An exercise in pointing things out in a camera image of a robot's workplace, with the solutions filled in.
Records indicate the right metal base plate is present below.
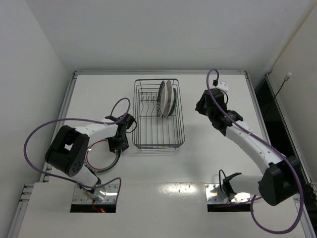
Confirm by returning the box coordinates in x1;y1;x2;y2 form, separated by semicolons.
205;183;251;205

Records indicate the metal base plate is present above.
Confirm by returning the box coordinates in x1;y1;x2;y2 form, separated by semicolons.
72;183;119;205
205;183;251;205

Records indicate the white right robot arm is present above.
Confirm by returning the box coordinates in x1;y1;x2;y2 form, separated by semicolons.
195;88;300;206

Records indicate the blue floral green plate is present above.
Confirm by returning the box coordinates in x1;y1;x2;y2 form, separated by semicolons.
169;88;178;116

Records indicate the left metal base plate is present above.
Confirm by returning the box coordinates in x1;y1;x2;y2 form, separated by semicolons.
72;183;119;205

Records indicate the white plate teal rim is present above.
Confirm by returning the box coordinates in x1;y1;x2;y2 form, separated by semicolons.
163;80;174;117

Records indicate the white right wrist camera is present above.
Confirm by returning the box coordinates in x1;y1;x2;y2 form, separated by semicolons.
215;80;229;93

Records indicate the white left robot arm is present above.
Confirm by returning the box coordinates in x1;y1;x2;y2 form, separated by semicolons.
45;114;136;200

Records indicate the black hanging usb cable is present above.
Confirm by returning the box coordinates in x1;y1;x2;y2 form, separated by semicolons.
262;72;292;117

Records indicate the aluminium table frame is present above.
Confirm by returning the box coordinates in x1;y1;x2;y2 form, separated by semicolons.
6;70;317;238

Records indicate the grey wire dish rack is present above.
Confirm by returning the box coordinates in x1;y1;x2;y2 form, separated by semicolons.
132;78;185;150

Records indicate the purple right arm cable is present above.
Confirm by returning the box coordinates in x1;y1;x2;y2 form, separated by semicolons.
207;68;305;234

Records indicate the green red rimmed plate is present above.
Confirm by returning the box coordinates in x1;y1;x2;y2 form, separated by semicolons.
157;80;167;118
84;139;121;174

